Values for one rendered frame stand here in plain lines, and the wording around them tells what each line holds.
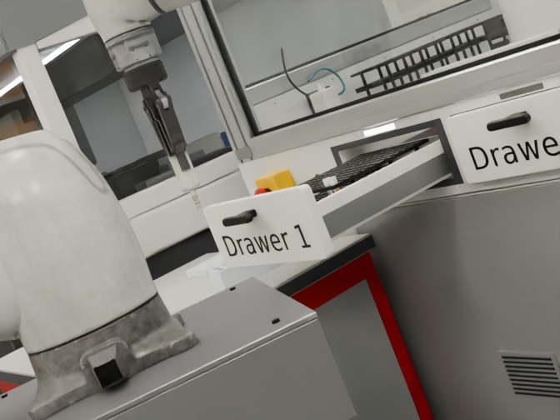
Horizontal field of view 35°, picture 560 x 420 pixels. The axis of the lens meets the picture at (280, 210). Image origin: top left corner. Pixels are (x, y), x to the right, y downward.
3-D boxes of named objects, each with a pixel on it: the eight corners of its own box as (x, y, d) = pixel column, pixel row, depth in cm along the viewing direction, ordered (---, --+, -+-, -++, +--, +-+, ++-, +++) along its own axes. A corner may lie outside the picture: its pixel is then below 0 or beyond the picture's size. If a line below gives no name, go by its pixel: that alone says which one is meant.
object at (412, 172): (327, 245, 128) (311, 206, 127) (236, 255, 149) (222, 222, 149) (495, 151, 150) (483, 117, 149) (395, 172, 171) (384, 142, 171)
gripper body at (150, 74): (117, 76, 160) (137, 123, 162) (125, 68, 152) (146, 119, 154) (155, 62, 163) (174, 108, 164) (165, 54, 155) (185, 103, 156)
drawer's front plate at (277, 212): (328, 258, 126) (300, 187, 125) (226, 268, 150) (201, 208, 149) (337, 253, 127) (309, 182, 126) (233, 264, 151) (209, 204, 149)
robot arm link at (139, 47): (108, 38, 151) (122, 72, 152) (157, 22, 154) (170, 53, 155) (101, 47, 160) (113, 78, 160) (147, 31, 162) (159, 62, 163)
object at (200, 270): (207, 276, 183) (204, 268, 183) (187, 277, 190) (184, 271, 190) (253, 252, 190) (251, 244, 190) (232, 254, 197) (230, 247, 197)
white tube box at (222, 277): (226, 291, 161) (218, 272, 161) (213, 287, 169) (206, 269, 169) (284, 263, 165) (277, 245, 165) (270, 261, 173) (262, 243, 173)
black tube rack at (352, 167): (347, 224, 136) (332, 185, 135) (283, 233, 150) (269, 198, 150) (441, 173, 148) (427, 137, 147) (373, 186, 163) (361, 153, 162)
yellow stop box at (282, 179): (283, 210, 176) (270, 176, 175) (263, 213, 182) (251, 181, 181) (302, 200, 179) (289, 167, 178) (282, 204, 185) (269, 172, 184)
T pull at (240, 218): (248, 223, 132) (245, 215, 132) (223, 227, 138) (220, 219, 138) (267, 214, 134) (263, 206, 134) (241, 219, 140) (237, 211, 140)
